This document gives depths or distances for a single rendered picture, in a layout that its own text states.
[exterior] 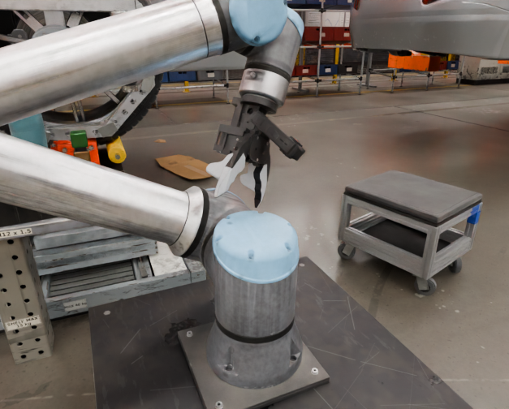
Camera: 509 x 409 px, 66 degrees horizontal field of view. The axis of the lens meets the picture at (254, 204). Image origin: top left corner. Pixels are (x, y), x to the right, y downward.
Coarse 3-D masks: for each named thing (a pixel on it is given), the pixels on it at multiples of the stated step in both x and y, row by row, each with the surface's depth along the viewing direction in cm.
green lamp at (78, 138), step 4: (72, 132) 103; (76, 132) 103; (80, 132) 103; (84, 132) 103; (72, 136) 102; (76, 136) 102; (80, 136) 103; (84, 136) 103; (72, 140) 102; (76, 140) 103; (80, 140) 103; (84, 140) 104; (72, 144) 103; (76, 144) 103; (80, 144) 104; (84, 144) 104
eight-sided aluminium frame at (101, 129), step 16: (144, 80) 130; (128, 96) 131; (144, 96) 132; (112, 112) 135; (128, 112) 132; (48, 128) 126; (64, 128) 127; (80, 128) 128; (96, 128) 130; (112, 128) 132
